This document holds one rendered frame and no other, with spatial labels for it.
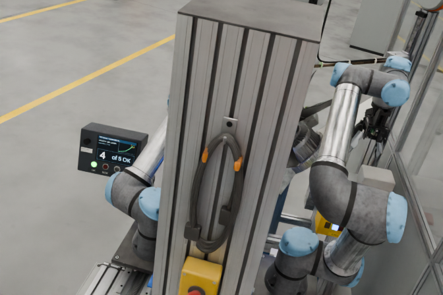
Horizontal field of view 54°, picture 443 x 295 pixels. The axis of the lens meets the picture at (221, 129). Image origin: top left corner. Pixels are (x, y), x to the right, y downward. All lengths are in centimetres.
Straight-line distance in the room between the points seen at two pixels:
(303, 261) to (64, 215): 218
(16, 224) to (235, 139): 260
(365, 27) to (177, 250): 668
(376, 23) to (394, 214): 647
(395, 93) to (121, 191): 94
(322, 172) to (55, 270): 217
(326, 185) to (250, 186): 26
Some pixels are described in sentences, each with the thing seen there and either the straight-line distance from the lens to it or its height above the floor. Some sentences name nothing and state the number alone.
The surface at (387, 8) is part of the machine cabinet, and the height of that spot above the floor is 76.
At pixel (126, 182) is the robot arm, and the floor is 127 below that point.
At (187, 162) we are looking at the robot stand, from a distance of 89.
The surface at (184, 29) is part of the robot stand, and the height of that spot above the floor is 200.
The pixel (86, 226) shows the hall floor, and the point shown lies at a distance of 321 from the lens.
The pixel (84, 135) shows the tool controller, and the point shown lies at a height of 123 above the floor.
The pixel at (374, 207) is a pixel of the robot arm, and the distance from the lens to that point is 108.
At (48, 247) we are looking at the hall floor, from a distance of 311.
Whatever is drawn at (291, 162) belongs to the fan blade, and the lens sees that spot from 194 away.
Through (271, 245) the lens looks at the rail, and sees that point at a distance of 204.
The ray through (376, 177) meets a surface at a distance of 244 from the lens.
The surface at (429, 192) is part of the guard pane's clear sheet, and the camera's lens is 222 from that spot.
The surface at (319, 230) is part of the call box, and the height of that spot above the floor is 100.
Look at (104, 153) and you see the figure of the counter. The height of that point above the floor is 117.
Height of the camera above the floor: 225
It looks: 31 degrees down
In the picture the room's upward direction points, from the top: 10 degrees clockwise
